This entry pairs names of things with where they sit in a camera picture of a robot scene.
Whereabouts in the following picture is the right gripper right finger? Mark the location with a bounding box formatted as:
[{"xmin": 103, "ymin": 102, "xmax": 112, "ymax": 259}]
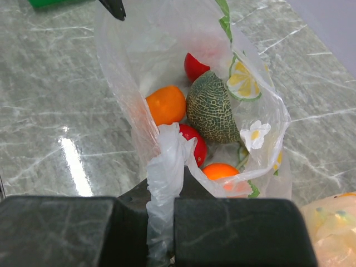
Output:
[{"xmin": 174, "ymin": 169, "xmax": 317, "ymax": 266}]

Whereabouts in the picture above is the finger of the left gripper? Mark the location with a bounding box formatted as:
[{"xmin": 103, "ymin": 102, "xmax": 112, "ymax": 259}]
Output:
[{"xmin": 99, "ymin": 0, "xmax": 126, "ymax": 21}]

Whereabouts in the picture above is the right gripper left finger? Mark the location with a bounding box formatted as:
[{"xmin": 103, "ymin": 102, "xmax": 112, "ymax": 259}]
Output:
[{"xmin": 0, "ymin": 177, "xmax": 152, "ymax": 267}]

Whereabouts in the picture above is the orange fake tangerine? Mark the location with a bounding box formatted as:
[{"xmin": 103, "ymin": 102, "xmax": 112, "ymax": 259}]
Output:
[{"xmin": 202, "ymin": 162, "xmax": 250, "ymax": 199}]

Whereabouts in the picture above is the red fake apple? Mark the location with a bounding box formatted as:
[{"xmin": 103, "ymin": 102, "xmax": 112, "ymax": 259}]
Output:
[
  {"xmin": 184, "ymin": 53, "xmax": 210, "ymax": 83},
  {"xmin": 179, "ymin": 123, "xmax": 208, "ymax": 167}
]

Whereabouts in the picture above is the clear lemon-print plastic bag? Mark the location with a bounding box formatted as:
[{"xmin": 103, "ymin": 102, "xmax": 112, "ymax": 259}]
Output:
[{"xmin": 95, "ymin": 1, "xmax": 292, "ymax": 266}]

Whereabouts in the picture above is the orange fake persimmon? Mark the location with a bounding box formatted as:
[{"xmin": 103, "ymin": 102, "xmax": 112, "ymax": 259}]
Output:
[{"xmin": 146, "ymin": 85, "xmax": 186, "ymax": 126}]

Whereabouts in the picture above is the green fake melon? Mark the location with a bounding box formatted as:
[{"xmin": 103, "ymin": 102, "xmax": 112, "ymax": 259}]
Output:
[{"xmin": 186, "ymin": 71, "xmax": 242, "ymax": 144}]

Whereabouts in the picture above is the orange tied plastic bag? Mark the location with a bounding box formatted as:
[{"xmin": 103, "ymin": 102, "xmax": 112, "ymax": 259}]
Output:
[{"xmin": 300, "ymin": 192, "xmax": 355, "ymax": 266}]

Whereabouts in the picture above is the green plastic tray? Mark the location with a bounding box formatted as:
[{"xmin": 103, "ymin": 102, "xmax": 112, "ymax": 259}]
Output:
[{"xmin": 28, "ymin": 0, "xmax": 78, "ymax": 8}]

